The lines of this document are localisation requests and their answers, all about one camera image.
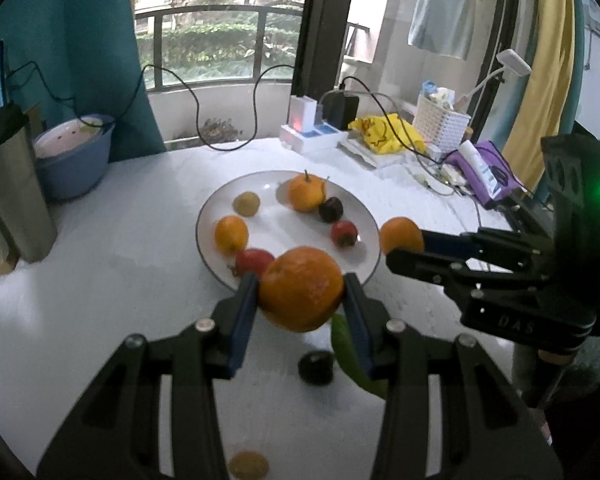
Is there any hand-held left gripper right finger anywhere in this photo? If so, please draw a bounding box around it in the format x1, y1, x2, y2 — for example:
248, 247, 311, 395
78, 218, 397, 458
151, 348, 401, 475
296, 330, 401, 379
342, 272, 563, 480

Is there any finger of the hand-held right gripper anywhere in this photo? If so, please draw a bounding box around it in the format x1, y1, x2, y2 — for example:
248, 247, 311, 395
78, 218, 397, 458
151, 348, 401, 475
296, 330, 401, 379
386, 249, 487, 290
422, 229, 554, 262

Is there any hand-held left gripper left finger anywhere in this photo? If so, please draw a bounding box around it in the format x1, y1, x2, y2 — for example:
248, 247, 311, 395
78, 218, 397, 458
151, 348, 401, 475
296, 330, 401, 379
37, 272, 261, 480

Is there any green leaf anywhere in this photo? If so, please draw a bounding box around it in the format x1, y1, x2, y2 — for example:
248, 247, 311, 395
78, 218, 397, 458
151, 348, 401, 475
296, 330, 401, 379
330, 312, 388, 401

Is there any large orange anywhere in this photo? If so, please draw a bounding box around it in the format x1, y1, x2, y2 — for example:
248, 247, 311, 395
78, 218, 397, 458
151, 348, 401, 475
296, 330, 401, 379
258, 246, 345, 333

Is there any white plate with dark rim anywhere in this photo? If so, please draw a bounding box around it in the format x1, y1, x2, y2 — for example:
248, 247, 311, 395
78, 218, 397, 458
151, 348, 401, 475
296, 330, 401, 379
195, 170, 382, 293

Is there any dark plum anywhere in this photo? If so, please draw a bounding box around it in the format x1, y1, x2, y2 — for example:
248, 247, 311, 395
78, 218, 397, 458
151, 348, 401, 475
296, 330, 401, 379
318, 197, 344, 224
297, 351, 336, 386

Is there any yellow-green lychee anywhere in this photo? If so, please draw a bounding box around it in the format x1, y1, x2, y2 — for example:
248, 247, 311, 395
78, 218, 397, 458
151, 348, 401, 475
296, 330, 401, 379
232, 191, 261, 217

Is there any orange with stem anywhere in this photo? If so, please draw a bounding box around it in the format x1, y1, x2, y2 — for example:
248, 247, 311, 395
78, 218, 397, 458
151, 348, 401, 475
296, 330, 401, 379
286, 170, 327, 213

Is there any white tube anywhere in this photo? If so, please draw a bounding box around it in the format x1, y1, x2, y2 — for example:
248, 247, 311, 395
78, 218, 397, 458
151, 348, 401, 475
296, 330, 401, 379
459, 141, 502, 200

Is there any purple pouch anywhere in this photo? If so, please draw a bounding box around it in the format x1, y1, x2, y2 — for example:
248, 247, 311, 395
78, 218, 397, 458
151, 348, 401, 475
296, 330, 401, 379
442, 140, 523, 209

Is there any white flat tray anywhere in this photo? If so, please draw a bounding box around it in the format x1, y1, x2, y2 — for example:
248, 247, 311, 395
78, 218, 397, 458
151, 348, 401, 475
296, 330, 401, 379
340, 137, 443, 170

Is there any white woven basket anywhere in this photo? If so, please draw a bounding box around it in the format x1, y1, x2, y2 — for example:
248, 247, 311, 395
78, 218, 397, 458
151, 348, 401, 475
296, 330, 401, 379
412, 94, 472, 153

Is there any yellow cloth on tray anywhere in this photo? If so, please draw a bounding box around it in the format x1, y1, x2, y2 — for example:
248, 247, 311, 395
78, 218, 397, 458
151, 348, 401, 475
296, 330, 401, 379
348, 114, 427, 155

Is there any green-brown kiwi fruit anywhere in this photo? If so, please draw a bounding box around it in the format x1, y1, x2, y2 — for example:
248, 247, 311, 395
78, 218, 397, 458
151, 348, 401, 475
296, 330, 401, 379
228, 451, 270, 480

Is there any white power strip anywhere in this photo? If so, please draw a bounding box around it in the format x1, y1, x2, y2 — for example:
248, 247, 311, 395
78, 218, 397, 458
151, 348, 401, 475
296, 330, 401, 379
279, 122, 351, 156

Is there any black power adapter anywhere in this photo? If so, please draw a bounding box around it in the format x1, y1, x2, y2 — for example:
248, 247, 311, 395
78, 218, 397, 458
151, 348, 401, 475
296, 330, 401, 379
321, 90, 361, 131

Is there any white desk lamp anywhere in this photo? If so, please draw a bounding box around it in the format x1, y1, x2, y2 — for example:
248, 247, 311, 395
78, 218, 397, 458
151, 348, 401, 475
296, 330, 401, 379
455, 49, 532, 111

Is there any white charger block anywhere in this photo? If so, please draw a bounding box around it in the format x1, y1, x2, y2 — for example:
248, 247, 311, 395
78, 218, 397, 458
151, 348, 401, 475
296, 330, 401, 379
288, 95, 322, 133

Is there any yellow curtain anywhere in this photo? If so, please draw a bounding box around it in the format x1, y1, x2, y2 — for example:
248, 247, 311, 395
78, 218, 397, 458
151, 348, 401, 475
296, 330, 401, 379
500, 0, 578, 191

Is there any hanging pale blue shirt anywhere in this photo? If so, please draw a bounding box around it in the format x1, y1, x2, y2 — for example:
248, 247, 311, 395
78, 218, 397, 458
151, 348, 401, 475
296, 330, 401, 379
407, 0, 480, 59

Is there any blue plastic bowl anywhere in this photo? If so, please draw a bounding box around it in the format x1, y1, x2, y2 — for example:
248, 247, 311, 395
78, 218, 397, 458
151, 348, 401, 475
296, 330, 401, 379
32, 114, 117, 200

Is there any narrow teal curtain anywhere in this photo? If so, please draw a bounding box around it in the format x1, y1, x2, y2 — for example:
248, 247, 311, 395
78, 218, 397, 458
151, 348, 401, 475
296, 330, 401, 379
565, 0, 588, 133

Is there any pink white dish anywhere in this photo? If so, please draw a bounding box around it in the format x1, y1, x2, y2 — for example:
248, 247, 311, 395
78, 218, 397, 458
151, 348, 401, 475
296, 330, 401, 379
34, 117, 106, 158

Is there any stainless steel tumbler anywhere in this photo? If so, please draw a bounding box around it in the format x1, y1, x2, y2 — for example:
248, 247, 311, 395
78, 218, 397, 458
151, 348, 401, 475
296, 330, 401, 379
0, 104, 58, 263

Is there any black balcony railing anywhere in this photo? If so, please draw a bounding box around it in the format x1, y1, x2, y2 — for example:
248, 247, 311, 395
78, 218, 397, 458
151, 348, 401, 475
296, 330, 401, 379
135, 2, 372, 93

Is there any wide teal curtain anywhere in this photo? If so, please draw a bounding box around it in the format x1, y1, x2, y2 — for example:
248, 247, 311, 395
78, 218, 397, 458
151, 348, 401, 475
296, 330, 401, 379
0, 0, 167, 163

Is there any black adapter cable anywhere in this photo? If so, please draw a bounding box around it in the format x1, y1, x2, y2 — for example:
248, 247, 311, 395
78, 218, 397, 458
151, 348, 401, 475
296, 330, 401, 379
339, 76, 483, 233

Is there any black charging cable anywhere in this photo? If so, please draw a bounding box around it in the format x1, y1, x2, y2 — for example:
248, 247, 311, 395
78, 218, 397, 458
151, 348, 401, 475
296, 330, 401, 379
4, 61, 302, 152

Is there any black door frame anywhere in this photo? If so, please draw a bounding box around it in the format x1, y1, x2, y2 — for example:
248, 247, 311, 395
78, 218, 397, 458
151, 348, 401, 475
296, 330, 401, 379
291, 0, 357, 97

